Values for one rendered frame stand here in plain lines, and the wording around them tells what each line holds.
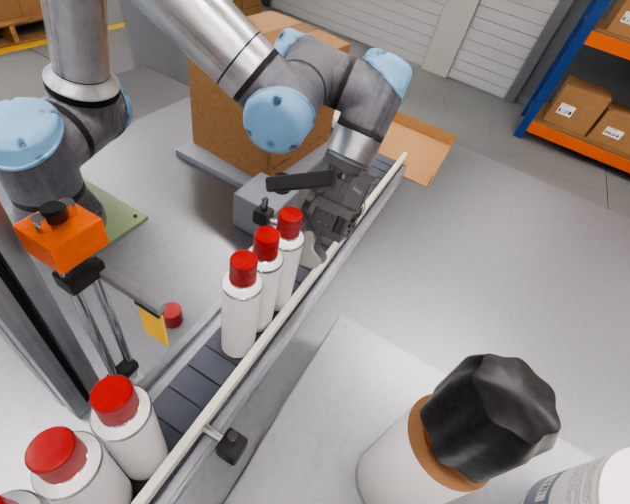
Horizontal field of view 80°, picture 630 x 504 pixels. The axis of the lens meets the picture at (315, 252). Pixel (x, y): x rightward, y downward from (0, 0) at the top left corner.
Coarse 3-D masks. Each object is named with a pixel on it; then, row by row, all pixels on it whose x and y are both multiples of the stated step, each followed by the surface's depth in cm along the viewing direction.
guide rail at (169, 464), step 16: (400, 160) 98; (368, 208) 84; (320, 272) 69; (304, 288) 64; (288, 304) 61; (272, 336) 58; (256, 352) 54; (240, 368) 52; (224, 384) 50; (224, 400) 50; (208, 416) 47; (192, 432) 46; (176, 448) 44; (176, 464) 44; (160, 480) 42; (144, 496) 41
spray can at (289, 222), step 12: (288, 216) 50; (300, 216) 50; (276, 228) 52; (288, 228) 50; (288, 240) 52; (300, 240) 53; (288, 252) 52; (300, 252) 54; (288, 264) 54; (288, 276) 57; (288, 288) 59; (276, 300) 61; (276, 312) 63
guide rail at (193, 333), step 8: (344, 176) 81; (216, 304) 53; (208, 312) 52; (216, 312) 52; (200, 320) 51; (208, 320) 51; (192, 328) 50; (200, 328) 50; (184, 336) 49; (192, 336) 49; (176, 344) 48; (184, 344) 48; (168, 352) 47; (176, 352) 47; (160, 360) 46; (168, 360) 46; (152, 368) 45; (160, 368) 46; (168, 368) 47; (144, 376) 45; (152, 376) 45; (160, 376) 46; (136, 384) 44; (144, 384) 44; (152, 384) 45
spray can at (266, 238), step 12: (264, 228) 48; (264, 240) 46; (276, 240) 47; (264, 252) 47; (276, 252) 48; (264, 264) 49; (276, 264) 49; (264, 276) 49; (276, 276) 51; (264, 288) 51; (276, 288) 53; (264, 300) 53; (264, 312) 56; (264, 324) 59
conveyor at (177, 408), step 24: (384, 168) 100; (216, 336) 59; (192, 360) 55; (216, 360) 56; (240, 360) 57; (192, 384) 53; (216, 384) 54; (240, 384) 54; (168, 408) 50; (192, 408) 51; (168, 432) 48; (168, 480) 45
